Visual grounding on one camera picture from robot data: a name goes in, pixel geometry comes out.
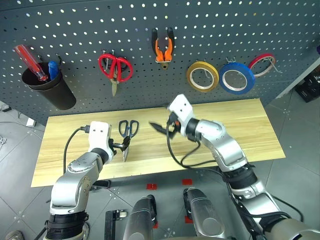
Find black metal floor stand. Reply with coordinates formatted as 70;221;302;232
104;209;129;240

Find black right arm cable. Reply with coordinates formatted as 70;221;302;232
165;119;227;177

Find dark rounded robot leg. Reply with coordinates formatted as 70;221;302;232
123;194;159;240
183;187;227;240

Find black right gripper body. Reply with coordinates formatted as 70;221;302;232
165;111;182;134

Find red tape roll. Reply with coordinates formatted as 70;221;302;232
247;53;277;78

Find orange and black pliers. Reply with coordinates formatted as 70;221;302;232
150;26;176;71

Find black cup holder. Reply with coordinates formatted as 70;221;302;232
21;62;77;111

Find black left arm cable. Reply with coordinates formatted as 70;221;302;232
62;124;91;174

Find blue handled screwdriver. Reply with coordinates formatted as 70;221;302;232
47;60;60;82

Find dark grey perforated pegboard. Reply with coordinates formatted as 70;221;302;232
0;0;320;126

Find blue tape roll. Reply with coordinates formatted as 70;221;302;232
218;62;256;96

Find yellow tape roll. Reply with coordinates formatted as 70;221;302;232
185;61;220;93

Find red handled scissors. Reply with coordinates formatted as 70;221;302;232
97;51;134;98

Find black cardboard box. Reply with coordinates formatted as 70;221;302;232
294;71;320;104

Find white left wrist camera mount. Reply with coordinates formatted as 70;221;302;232
88;120;113;156

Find black and blue scissors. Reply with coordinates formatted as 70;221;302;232
118;119;140;163

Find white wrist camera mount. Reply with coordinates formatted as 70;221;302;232
88;120;113;156
166;93;195;136

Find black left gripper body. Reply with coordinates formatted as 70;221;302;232
107;136;118;156

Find metal tape hook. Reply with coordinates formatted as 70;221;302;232
264;55;283;74

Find red handled screwdriver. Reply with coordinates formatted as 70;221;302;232
13;44;49;82

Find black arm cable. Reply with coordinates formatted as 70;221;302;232
62;124;91;174
165;119;227;177

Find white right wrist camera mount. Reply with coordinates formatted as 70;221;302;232
166;93;195;136

